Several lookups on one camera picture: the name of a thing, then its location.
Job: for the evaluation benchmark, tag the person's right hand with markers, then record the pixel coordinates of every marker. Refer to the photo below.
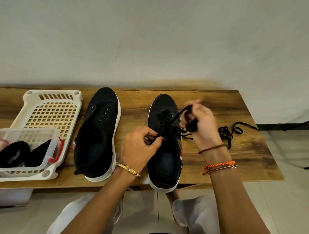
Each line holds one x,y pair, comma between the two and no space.
205,128

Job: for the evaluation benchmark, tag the person's left hand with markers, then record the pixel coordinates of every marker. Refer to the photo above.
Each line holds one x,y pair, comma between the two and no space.
137,152

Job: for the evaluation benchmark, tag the black sneaker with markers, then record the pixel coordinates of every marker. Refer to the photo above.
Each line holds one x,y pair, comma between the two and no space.
94,144
164,166

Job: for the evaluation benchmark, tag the person's right forearm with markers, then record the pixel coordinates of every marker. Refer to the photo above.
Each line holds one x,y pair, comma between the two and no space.
236,202

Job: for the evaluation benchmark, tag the person's left forearm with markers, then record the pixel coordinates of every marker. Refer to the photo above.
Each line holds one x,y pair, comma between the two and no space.
99,207

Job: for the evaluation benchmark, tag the black tripod stand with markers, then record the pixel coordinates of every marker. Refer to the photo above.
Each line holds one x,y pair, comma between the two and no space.
299,126

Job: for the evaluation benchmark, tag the white plastic lattice basket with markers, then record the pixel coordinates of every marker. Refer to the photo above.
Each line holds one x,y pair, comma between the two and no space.
50,113

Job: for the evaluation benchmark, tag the black rolled band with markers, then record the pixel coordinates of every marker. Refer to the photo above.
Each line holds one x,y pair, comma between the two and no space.
39,154
10,156

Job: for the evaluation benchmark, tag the white box under table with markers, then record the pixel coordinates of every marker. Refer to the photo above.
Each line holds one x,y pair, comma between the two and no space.
14,196

